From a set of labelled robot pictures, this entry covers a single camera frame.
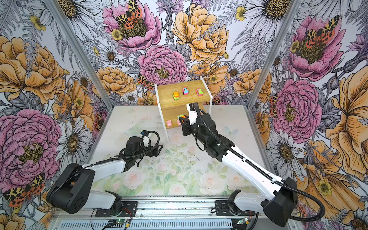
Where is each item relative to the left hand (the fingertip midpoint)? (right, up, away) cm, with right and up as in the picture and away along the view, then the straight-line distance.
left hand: (156, 148), depth 91 cm
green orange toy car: (+17, +20, -21) cm, 34 cm away
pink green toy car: (+26, +33, -12) cm, 44 cm away
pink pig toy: (+9, +16, -4) cm, 18 cm away
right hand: (+17, +17, -20) cm, 31 cm away
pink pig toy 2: (+15, +16, -4) cm, 22 cm away
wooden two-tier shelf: (+11, +24, -10) cm, 28 cm away
